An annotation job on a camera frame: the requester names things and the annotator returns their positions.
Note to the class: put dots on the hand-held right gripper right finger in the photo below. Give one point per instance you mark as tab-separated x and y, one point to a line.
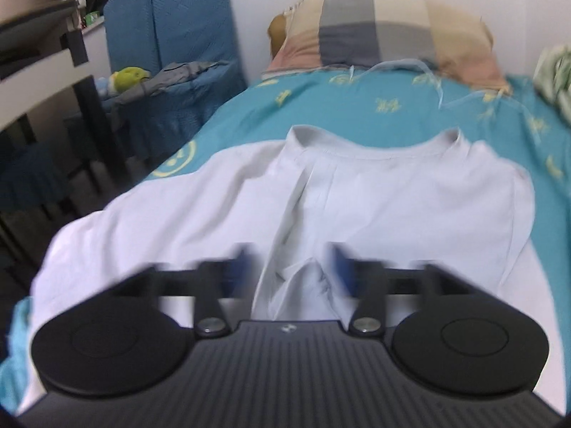
341	265

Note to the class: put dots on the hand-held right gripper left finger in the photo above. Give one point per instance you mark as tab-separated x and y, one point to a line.
236	269

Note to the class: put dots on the white shirt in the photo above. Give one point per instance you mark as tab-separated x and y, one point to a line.
401	196

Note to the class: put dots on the teal printed bed sheet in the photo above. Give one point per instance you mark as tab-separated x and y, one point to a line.
357	111

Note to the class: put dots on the grey cloth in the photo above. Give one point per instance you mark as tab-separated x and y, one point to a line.
178	76

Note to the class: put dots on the green plush toy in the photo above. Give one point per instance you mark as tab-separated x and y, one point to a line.
129	78

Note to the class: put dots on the checked pillow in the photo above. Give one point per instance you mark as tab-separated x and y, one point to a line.
379	26

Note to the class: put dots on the mustard brown pillow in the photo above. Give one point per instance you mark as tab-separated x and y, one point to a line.
277	31

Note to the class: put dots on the cream printed fleece blanket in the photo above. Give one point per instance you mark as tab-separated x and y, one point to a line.
557	80

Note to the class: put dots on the green packet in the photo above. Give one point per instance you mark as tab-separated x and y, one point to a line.
92	18

